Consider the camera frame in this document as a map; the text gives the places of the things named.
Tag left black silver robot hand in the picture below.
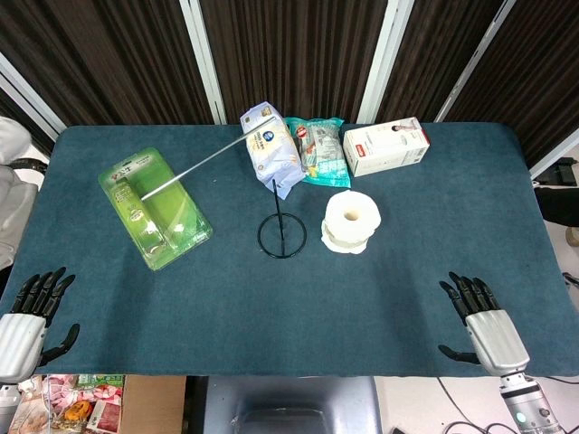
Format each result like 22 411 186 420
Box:
0 266 81 385

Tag thin silver metal rod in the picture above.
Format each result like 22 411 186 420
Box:
140 116 279 201

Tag green power strip blister pack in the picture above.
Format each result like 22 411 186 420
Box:
98 146 214 272

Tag black floor cable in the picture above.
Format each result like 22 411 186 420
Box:
445 420 521 434

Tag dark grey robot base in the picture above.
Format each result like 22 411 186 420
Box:
202 375 381 434

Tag teal plastic snack bag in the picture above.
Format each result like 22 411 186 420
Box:
283 116 353 189

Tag white toilet paper roll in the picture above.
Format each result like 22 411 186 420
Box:
320 189 382 256

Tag white purple paper bag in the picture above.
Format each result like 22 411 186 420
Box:
239 102 306 202

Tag white rectangular product box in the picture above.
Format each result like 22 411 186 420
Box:
342 117 432 178

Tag brown cardboard box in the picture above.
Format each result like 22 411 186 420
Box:
120 374 187 434

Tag colourful snack packages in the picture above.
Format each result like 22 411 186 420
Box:
7 373 127 434

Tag black bag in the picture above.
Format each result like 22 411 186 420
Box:
533 156 579 228

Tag brown slatted screen panel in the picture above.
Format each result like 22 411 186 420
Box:
0 0 227 130
179 0 415 124
434 0 579 178
356 0 519 124

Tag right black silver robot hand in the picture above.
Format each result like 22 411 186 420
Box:
437 270 531 377

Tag blue table cloth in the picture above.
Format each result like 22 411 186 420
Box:
7 121 561 379

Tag black wire stand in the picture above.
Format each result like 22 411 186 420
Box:
257 178 308 260

